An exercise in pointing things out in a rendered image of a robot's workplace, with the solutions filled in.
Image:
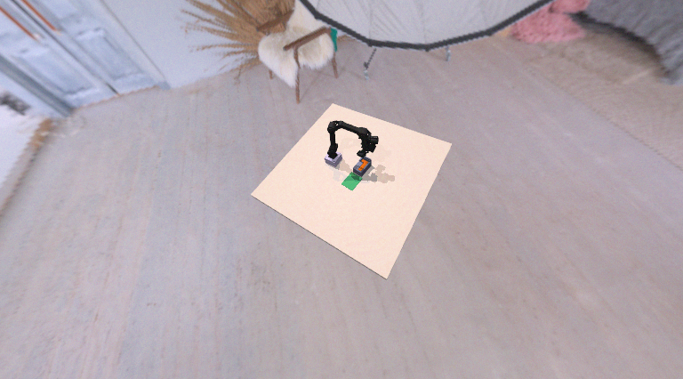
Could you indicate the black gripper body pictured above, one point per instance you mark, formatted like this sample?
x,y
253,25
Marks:
x,y
363,152

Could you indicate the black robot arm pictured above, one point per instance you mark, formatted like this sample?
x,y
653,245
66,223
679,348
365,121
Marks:
x,y
361,132

